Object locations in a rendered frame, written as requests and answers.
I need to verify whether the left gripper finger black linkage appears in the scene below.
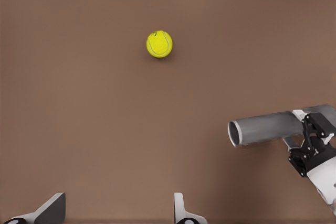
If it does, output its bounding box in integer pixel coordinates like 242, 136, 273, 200
282, 136, 319, 178
292, 109, 335, 145

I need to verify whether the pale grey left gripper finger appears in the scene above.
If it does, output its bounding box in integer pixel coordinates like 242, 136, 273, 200
0, 192, 66, 224
173, 192, 208, 224

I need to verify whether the grey tennis tube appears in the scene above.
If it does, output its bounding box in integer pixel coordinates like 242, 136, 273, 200
227, 104, 336, 149

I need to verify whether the yellow tennis ball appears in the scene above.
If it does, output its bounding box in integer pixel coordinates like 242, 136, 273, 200
145, 30, 173, 59

